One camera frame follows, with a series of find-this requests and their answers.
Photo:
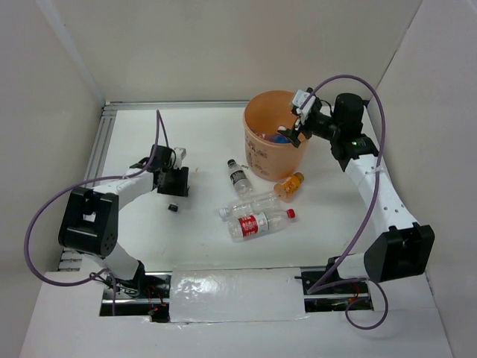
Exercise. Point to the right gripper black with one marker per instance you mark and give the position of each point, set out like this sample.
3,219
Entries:
293,134

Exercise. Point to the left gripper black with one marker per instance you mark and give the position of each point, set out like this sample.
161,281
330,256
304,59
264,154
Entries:
180,187

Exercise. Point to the Pocari Sweat blue label bottle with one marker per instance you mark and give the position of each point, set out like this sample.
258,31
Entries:
277,138

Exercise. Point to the blue label bottle blue cap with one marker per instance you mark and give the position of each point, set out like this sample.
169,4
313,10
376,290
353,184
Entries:
268,136

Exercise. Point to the black label bottle black cap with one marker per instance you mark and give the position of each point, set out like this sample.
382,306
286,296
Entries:
174,207

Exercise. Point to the red label bottle red cap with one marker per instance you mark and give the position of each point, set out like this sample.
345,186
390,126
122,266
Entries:
259,224

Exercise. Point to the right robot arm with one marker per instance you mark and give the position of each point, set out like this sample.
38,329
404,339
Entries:
402,246

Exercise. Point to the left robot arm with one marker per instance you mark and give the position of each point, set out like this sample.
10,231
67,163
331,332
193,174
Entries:
90,224

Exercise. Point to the peach capybara plastic bin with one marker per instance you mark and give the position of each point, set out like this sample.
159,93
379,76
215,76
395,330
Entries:
263,115

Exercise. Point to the orange juice bottle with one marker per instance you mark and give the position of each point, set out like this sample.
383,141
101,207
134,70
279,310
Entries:
286,190

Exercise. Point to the small black label bottle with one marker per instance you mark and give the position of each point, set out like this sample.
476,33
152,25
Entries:
239,179

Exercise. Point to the clear bottle white cap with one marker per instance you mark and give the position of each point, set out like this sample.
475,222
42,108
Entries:
250,205

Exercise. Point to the white taped cover sheet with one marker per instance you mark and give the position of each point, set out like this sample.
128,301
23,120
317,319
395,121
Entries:
243,295

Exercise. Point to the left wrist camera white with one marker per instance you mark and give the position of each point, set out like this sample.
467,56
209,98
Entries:
179,155

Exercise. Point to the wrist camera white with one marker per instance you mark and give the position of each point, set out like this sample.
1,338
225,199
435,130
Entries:
179,155
302,103

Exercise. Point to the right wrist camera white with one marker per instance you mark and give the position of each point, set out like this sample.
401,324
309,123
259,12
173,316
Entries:
302,103

